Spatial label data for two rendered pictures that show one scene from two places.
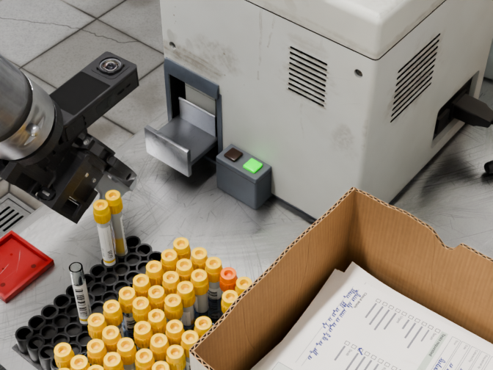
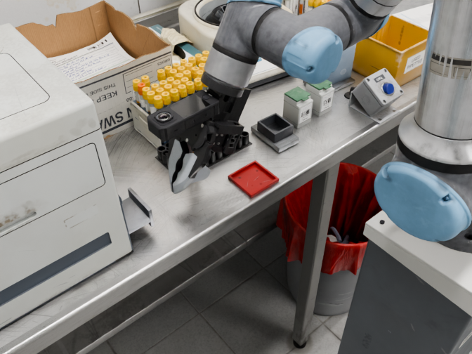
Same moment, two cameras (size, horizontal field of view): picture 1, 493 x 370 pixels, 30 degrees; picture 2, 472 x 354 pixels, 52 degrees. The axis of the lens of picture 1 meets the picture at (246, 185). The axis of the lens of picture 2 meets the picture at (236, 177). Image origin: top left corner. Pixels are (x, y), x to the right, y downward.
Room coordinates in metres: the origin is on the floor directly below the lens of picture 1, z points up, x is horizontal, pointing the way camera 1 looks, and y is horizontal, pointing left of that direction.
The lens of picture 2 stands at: (1.28, 0.37, 1.51)
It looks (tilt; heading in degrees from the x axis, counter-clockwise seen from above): 43 degrees down; 192
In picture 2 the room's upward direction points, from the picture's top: 1 degrees counter-clockwise
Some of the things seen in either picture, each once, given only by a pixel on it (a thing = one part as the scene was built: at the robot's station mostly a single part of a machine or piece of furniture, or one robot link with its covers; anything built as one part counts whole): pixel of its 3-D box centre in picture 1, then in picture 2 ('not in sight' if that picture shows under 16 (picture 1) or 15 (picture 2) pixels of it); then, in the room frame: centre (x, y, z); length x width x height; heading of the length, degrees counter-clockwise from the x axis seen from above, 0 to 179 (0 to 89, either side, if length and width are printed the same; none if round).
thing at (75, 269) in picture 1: (82, 300); not in sight; (0.54, 0.16, 0.93); 0.01 x 0.01 x 0.10
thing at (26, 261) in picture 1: (9, 265); (253, 178); (0.63, 0.26, 0.88); 0.07 x 0.07 x 0.01; 51
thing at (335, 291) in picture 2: not in sight; (328, 245); (0.22, 0.44, 0.22); 0.38 x 0.37 x 0.44; 141
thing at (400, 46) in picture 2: not in sight; (391, 52); (0.19, 0.51, 0.93); 0.13 x 0.13 x 0.10; 50
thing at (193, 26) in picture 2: not in sight; (239, 34); (0.18, 0.14, 0.94); 0.30 x 0.24 x 0.12; 42
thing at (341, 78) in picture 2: not in sight; (331, 64); (0.27, 0.37, 0.92); 0.10 x 0.07 x 0.10; 136
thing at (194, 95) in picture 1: (211, 95); not in sight; (0.83, 0.04, 0.95); 0.05 x 0.04 x 0.06; 51
